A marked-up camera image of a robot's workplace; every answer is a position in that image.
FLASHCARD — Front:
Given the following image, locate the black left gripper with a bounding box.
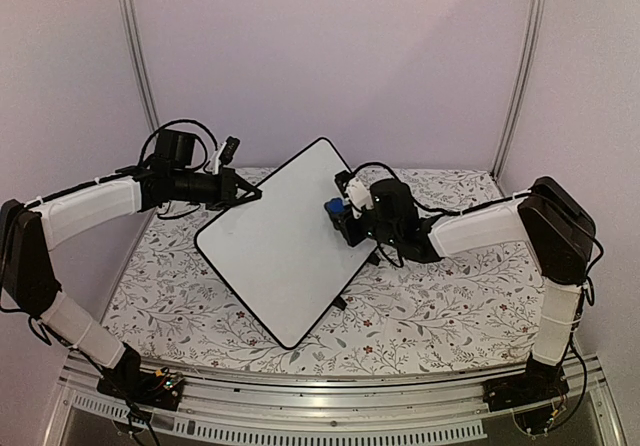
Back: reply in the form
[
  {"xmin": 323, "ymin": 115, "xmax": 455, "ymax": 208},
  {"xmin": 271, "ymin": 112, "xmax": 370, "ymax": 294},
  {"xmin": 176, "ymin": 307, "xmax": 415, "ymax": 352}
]
[{"xmin": 172, "ymin": 167, "xmax": 262, "ymax": 212}]

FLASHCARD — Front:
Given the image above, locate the blue whiteboard eraser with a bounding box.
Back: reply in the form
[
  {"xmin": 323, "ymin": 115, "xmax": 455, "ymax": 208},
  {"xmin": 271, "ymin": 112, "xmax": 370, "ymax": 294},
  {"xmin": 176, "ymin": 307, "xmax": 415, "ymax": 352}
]
[{"xmin": 324, "ymin": 198, "xmax": 346, "ymax": 220}]

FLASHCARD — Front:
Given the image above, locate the white whiteboard black frame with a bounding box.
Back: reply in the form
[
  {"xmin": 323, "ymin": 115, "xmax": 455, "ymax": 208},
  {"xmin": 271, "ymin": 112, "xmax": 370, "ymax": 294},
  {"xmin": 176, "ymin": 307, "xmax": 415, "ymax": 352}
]
[{"xmin": 194, "ymin": 138, "xmax": 376, "ymax": 350}]

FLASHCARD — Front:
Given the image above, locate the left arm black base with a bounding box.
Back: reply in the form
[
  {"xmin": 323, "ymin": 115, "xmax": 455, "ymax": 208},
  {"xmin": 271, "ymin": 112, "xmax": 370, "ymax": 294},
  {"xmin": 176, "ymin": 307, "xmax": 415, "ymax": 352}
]
[{"xmin": 97, "ymin": 344, "xmax": 184, "ymax": 411}]

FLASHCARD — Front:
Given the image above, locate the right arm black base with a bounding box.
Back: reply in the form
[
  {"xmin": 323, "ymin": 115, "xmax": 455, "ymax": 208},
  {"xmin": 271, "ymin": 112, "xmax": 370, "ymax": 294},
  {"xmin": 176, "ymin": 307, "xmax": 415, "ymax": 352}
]
[{"xmin": 482, "ymin": 357, "xmax": 569, "ymax": 436}]

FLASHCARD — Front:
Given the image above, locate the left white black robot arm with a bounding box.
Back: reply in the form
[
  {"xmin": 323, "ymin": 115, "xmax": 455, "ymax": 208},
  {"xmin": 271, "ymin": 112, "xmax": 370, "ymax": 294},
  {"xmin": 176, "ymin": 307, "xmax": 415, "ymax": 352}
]
[{"xmin": 1, "ymin": 167, "xmax": 262, "ymax": 400}]

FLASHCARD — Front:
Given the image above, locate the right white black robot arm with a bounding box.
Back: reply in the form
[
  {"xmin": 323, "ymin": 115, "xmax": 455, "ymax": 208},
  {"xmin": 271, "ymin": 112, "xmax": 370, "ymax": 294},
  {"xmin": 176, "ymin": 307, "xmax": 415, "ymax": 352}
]
[{"xmin": 324, "ymin": 171, "xmax": 604, "ymax": 402}]

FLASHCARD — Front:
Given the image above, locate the black whiteboard stand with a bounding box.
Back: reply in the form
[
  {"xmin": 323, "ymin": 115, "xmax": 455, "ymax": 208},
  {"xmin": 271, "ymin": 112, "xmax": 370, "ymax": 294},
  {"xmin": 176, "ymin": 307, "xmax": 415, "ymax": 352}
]
[{"xmin": 331, "ymin": 252, "xmax": 380, "ymax": 311}]

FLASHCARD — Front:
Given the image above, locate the floral patterned table mat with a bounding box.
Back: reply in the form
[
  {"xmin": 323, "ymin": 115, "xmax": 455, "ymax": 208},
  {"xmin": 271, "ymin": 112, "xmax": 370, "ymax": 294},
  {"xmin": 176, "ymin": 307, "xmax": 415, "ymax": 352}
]
[{"xmin": 97, "ymin": 166, "xmax": 569, "ymax": 378}]

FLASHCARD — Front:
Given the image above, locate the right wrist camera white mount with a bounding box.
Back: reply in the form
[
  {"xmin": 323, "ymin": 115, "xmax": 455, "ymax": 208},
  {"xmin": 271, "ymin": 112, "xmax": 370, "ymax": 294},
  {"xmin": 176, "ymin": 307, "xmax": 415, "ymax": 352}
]
[{"xmin": 333, "ymin": 161, "xmax": 421, "ymax": 222}]

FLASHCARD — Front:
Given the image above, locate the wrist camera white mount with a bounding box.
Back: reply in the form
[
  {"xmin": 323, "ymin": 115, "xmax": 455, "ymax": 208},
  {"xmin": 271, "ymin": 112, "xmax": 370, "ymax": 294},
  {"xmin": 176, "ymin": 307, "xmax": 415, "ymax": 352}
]
[
  {"xmin": 333, "ymin": 161, "xmax": 421, "ymax": 222},
  {"xmin": 142, "ymin": 117, "xmax": 245, "ymax": 175}
]

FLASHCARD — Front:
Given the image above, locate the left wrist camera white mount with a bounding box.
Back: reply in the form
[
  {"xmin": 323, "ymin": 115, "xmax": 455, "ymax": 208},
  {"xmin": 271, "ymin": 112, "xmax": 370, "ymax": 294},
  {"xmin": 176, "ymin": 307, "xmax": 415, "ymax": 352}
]
[{"xmin": 142, "ymin": 117, "xmax": 245, "ymax": 175}]

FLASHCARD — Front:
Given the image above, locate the aluminium front rail frame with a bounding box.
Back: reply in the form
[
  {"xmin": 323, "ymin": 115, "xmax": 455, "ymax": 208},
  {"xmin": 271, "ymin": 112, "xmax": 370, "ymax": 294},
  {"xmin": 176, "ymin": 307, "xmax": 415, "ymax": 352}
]
[{"xmin": 43, "ymin": 354, "xmax": 629, "ymax": 445}]

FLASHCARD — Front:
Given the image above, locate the left aluminium corner post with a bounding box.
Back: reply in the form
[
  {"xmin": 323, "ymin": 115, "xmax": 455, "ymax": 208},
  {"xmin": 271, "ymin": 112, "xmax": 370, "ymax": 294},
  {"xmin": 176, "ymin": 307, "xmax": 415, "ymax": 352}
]
[{"xmin": 112, "ymin": 0, "xmax": 174, "ymax": 180}]

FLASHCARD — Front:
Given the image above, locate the aluminium corner post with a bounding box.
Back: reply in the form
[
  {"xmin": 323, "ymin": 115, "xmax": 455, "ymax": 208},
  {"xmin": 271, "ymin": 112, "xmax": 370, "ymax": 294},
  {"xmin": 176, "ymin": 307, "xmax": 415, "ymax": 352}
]
[
  {"xmin": 491, "ymin": 0, "xmax": 546, "ymax": 182},
  {"xmin": 112, "ymin": 0, "xmax": 174, "ymax": 180}
]

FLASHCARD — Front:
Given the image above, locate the right aluminium corner post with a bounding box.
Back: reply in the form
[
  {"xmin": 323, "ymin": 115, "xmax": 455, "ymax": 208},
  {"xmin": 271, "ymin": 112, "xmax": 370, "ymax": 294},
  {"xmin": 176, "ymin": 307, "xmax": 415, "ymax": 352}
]
[{"xmin": 491, "ymin": 0, "xmax": 546, "ymax": 182}]

